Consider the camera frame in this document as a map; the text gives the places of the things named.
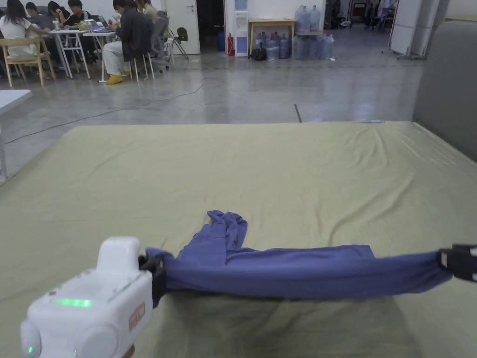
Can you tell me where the bed with pale green sheet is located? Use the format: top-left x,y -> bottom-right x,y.
0,121 -> 477,358

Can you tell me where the grey padded headboard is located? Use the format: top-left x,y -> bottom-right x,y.
413,18 -> 477,164

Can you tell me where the white water dispenser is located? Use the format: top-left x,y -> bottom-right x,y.
234,0 -> 250,58

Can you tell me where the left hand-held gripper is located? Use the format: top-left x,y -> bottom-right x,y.
20,236 -> 167,358

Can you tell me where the white folding table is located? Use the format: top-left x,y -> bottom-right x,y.
48,29 -> 91,80
82,31 -> 117,83

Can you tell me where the group of people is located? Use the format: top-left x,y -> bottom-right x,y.
0,0 -> 166,85

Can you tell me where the wooden chair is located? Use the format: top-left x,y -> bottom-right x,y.
0,37 -> 57,89

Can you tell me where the group of water bottles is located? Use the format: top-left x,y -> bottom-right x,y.
255,5 -> 336,62

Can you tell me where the folding chair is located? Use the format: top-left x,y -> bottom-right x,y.
172,27 -> 190,60

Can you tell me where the wooden table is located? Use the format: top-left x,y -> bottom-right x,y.
247,18 -> 297,59

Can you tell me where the black floor cable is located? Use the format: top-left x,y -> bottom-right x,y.
3,72 -> 205,145

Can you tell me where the dark blue shirt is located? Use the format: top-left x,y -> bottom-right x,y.
144,210 -> 454,301

